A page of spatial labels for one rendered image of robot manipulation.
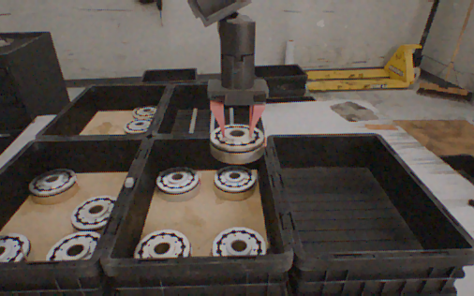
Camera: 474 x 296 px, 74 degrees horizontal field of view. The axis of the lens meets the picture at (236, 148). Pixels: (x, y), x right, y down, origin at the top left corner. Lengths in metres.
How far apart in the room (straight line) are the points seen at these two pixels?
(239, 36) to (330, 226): 0.44
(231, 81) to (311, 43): 3.68
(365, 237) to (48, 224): 0.68
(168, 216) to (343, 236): 0.38
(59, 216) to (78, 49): 3.43
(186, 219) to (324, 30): 3.69
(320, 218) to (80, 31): 3.67
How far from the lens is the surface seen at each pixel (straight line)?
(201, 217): 0.72
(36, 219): 0.83
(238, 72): 0.52
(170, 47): 3.94
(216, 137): 0.59
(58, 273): 0.57
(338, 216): 0.75
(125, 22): 3.95
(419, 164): 1.28
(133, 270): 0.53
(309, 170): 0.88
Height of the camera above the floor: 1.32
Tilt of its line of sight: 31 degrees down
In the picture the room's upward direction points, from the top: straight up
